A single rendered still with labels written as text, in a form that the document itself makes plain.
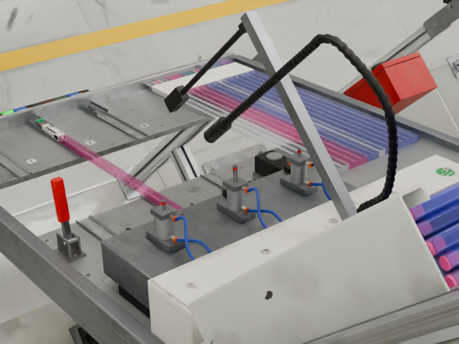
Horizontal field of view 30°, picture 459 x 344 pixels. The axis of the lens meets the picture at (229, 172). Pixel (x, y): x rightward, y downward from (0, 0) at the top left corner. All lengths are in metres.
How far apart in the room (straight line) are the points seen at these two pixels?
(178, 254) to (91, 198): 1.35
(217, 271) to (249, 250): 0.06
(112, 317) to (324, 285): 0.42
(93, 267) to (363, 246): 0.59
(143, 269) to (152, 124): 0.56
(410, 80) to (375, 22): 1.21
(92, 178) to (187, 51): 0.55
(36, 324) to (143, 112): 0.42
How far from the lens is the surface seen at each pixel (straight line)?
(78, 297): 1.08
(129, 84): 1.66
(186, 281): 0.94
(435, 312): 0.53
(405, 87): 1.97
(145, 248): 1.04
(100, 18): 2.62
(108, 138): 1.48
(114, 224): 1.22
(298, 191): 1.15
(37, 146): 1.48
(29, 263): 1.19
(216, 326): 0.78
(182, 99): 1.19
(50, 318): 1.58
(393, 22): 3.24
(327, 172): 0.99
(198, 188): 1.29
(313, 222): 1.04
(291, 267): 0.66
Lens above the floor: 2.11
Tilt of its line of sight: 55 degrees down
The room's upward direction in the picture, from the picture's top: 52 degrees clockwise
